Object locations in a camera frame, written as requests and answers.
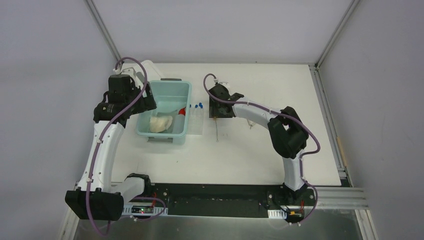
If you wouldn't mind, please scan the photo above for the tan test tube brush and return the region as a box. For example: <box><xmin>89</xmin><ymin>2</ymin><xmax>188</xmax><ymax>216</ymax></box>
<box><xmin>213</xmin><ymin>116</ymin><xmax>219</xmax><ymax>143</ymax></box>

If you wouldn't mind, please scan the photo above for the red cap wash bottle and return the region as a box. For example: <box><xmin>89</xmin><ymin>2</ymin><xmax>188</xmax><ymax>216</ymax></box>
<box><xmin>172</xmin><ymin>107</ymin><xmax>186</xmax><ymax>135</ymax></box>

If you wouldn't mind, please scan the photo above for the beige sponge block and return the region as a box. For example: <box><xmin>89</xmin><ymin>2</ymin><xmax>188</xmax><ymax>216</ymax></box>
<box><xmin>149</xmin><ymin>115</ymin><xmax>173</xmax><ymax>133</ymax></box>

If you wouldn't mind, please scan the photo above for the teal storage bin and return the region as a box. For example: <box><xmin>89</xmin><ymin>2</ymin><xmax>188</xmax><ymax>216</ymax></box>
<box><xmin>135</xmin><ymin>79</ymin><xmax>192</xmax><ymax>145</ymax></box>

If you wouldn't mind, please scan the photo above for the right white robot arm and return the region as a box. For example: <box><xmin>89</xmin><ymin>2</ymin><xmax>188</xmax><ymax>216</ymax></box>
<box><xmin>207</xmin><ymin>83</ymin><xmax>309</xmax><ymax>205</ymax></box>

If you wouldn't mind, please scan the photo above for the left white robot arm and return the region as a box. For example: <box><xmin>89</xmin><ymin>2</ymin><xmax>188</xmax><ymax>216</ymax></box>
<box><xmin>65</xmin><ymin>74</ymin><xmax>157</xmax><ymax>221</ymax></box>

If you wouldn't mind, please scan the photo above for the clear test tube rack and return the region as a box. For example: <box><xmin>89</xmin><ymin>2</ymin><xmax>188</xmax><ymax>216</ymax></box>
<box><xmin>187</xmin><ymin>105</ymin><xmax>204</xmax><ymax>136</ymax></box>

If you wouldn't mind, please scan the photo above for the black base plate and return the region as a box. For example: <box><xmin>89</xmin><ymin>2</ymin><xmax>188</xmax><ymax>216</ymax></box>
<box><xmin>120</xmin><ymin>183</ymin><xmax>316</xmax><ymax>219</ymax></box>

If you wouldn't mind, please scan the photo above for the white slotted cable duct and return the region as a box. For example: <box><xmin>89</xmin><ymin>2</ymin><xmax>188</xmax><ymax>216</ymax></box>
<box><xmin>121</xmin><ymin>204</ymin><xmax>168</xmax><ymax>216</ymax></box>

